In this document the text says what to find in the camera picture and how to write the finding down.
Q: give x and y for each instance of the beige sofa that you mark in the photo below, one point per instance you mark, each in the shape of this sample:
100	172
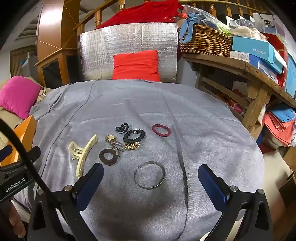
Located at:
7	118

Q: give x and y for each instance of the red cloth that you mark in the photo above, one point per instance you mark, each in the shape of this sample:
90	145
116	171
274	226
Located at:
143	11

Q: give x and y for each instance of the wooden cabinet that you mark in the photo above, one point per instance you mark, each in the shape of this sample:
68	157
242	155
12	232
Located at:
53	34

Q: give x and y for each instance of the pink cushion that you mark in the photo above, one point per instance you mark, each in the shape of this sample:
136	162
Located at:
16	97

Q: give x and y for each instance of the blue cloth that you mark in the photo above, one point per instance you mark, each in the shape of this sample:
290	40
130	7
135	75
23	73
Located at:
186	27

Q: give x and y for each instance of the silver metal buckle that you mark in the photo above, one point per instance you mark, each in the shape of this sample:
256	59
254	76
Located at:
131	146

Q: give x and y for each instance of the small red cushion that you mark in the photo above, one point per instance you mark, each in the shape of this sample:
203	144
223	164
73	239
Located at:
136	67

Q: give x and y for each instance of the grey paper bag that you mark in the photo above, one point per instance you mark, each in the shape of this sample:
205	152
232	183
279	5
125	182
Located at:
266	22

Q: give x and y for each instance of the stack of folded cloths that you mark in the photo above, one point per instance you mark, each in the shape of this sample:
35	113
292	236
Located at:
279	125

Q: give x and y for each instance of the wooden table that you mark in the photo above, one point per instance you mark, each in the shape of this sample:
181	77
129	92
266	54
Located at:
231	64

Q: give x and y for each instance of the cream hair claw clip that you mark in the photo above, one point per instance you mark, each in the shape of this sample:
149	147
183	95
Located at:
85	153

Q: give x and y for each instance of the cardboard box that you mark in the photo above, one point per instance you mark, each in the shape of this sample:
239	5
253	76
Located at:
289	178

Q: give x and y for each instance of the silver wristwatch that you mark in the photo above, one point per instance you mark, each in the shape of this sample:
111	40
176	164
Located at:
109	138

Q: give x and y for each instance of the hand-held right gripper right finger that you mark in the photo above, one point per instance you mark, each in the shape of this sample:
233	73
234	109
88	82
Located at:
212	187

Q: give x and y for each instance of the wooden railing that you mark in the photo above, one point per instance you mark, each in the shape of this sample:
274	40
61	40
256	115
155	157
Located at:
98	16

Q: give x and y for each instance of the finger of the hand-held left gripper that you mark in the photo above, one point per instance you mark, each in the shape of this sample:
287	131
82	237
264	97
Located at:
32	154
5	151

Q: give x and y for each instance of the red bag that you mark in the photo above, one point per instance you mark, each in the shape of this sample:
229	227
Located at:
281	58

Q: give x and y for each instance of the grey cloth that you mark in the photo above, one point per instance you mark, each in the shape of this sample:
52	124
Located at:
161	104

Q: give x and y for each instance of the orange box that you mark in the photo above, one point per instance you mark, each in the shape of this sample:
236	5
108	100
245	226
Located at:
23	132

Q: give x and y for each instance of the silver foil bag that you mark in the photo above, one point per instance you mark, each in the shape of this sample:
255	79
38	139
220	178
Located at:
97	53

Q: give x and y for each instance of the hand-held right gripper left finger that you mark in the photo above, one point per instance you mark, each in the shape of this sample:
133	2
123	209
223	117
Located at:
91	185

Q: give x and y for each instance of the wicker basket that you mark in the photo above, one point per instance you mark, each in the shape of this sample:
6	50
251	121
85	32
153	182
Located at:
205	41

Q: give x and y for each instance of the person's left hand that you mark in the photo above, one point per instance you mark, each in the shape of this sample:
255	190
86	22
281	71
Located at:
16	222

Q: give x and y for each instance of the floral cloth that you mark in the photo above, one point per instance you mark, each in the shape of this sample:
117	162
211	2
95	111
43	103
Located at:
41	95

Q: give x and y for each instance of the black beaded scrunchie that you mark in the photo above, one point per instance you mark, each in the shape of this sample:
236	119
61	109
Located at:
126	138

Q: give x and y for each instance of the light blue flat box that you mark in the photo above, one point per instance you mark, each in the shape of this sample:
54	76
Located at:
256	52

